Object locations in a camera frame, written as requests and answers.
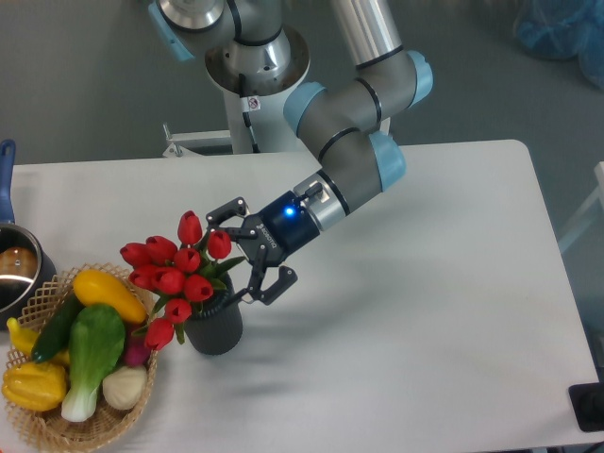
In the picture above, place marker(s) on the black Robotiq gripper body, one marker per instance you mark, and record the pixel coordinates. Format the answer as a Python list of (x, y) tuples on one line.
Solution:
[(282, 227)]

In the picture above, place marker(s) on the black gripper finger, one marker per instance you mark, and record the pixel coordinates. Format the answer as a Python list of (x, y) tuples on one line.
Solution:
[(236, 207), (253, 291)]

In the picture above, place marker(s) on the red tulip bouquet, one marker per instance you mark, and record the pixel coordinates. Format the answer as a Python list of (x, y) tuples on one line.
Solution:
[(184, 276)]

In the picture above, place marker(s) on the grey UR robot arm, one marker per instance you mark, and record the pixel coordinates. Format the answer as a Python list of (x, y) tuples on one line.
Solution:
[(344, 181)]

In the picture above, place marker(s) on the dark grey ribbed vase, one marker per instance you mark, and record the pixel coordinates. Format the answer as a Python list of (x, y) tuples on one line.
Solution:
[(218, 327)]

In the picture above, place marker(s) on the purple red radish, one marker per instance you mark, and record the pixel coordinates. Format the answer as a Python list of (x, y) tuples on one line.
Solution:
[(135, 352)]

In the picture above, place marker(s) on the yellow squash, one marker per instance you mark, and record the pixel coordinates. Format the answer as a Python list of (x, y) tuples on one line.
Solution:
[(93, 287)]

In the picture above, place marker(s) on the green bok choy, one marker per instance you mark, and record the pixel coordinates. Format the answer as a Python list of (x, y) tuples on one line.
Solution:
[(96, 344)]

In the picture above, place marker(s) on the white garlic bulb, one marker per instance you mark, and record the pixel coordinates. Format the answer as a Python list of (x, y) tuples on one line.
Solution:
[(123, 388)]

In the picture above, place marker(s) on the dark green cucumber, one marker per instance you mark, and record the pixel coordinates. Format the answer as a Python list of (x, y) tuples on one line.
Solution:
[(55, 335)]

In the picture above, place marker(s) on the small yellow gourd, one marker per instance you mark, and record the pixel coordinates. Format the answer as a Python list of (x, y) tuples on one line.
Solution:
[(24, 339)]

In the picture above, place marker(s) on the yellow bell pepper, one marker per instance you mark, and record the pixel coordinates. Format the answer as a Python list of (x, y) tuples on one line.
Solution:
[(35, 386)]

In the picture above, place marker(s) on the woven wicker basket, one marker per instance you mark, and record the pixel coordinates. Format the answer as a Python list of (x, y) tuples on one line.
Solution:
[(48, 431)]

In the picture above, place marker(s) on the black device at table edge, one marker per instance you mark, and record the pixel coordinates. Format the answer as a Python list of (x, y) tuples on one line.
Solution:
[(587, 403)]

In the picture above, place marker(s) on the blue plastic bag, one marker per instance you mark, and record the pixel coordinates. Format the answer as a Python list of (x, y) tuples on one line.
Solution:
[(562, 30)]

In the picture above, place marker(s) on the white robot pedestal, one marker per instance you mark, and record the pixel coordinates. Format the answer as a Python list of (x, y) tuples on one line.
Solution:
[(260, 65)]

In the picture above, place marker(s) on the blue handled saucepan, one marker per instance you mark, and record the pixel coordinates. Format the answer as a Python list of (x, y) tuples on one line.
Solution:
[(25, 267)]

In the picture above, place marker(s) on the white frame at right edge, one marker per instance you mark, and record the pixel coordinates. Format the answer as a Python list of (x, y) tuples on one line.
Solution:
[(585, 215)]

